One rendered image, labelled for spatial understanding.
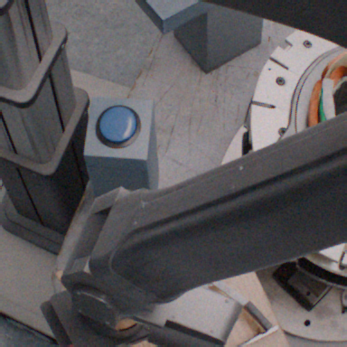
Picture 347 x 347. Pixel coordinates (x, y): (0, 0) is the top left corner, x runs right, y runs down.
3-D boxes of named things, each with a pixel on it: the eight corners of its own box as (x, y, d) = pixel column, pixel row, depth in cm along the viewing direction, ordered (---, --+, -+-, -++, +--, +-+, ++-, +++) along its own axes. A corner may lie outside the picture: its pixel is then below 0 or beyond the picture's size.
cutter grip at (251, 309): (272, 327, 103) (273, 324, 102) (266, 332, 103) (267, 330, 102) (248, 303, 104) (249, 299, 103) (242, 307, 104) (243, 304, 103)
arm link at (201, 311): (116, 182, 72) (70, 286, 69) (272, 244, 71) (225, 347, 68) (111, 246, 83) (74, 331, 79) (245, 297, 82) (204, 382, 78)
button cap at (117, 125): (138, 110, 116) (137, 107, 115) (134, 145, 115) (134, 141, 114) (102, 108, 116) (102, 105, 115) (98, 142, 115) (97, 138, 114)
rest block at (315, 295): (308, 259, 133) (310, 255, 130) (333, 284, 131) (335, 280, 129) (286, 282, 132) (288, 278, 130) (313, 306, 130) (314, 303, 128)
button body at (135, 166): (159, 174, 140) (154, 99, 116) (154, 226, 138) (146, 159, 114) (106, 170, 141) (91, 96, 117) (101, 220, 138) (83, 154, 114)
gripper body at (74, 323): (184, 322, 88) (189, 307, 81) (82, 361, 86) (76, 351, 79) (152, 258, 89) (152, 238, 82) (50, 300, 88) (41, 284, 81)
